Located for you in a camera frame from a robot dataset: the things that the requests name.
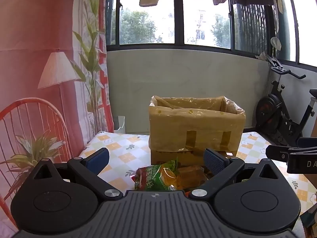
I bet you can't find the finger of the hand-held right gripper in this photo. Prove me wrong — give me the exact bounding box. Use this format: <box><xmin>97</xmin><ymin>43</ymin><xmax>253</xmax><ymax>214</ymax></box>
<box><xmin>297</xmin><ymin>137</ymin><xmax>317</xmax><ymax>150</ymax></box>
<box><xmin>266</xmin><ymin>145</ymin><xmax>293</xmax><ymax>161</ymax></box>

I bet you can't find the dark printed carton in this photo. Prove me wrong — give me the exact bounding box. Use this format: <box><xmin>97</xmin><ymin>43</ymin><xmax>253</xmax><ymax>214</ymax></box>
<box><xmin>300</xmin><ymin>203</ymin><xmax>317</xmax><ymax>238</ymax></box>

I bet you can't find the white hanging sock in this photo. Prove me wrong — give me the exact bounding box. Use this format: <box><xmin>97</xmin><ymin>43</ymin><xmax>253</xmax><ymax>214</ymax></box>
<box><xmin>270</xmin><ymin>37</ymin><xmax>283</xmax><ymax>51</ymax></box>

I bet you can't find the green orange snack packet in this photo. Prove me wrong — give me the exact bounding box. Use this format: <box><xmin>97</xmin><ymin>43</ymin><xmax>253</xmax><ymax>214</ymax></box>
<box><xmin>133</xmin><ymin>157</ymin><xmax>209</xmax><ymax>192</ymax></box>

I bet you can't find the black exercise bike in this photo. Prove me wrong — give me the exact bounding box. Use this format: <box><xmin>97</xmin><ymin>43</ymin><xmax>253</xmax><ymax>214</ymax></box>
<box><xmin>255</xmin><ymin>53</ymin><xmax>317</xmax><ymax>147</ymax></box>

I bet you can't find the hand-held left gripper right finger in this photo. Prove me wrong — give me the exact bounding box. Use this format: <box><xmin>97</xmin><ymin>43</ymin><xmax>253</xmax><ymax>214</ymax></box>
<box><xmin>189</xmin><ymin>148</ymin><xmax>280</xmax><ymax>200</ymax></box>

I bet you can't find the plastic-lined cardboard box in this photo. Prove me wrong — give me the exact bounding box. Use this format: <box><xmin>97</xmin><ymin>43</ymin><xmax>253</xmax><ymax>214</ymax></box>
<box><xmin>148</xmin><ymin>95</ymin><xmax>246</xmax><ymax>166</ymax></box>

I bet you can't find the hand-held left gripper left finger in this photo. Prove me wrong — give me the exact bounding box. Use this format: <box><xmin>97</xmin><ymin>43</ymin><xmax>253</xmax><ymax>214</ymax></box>
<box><xmin>32</xmin><ymin>147</ymin><xmax>124</xmax><ymax>200</ymax></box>

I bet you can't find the white plastic container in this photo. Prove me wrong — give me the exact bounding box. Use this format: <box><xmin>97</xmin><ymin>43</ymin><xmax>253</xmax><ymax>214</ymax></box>
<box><xmin>114</xmin><ymin>116</ymin><xmax>126</xmax><ymax>133</ymax></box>

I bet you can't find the black patterned hanging garment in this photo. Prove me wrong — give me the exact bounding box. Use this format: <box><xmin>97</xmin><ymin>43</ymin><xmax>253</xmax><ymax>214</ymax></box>
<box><xmin>230</xmin><ymin>0</ymin><xmax>276</xmax><ymax>53</ymax></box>

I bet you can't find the printed wall backdrop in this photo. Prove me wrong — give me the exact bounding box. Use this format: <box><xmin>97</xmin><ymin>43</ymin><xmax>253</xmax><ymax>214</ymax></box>
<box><xmin>0</xmin><ymin>0</ymin><xmax>115</xmax><ymax>231</ymax></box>

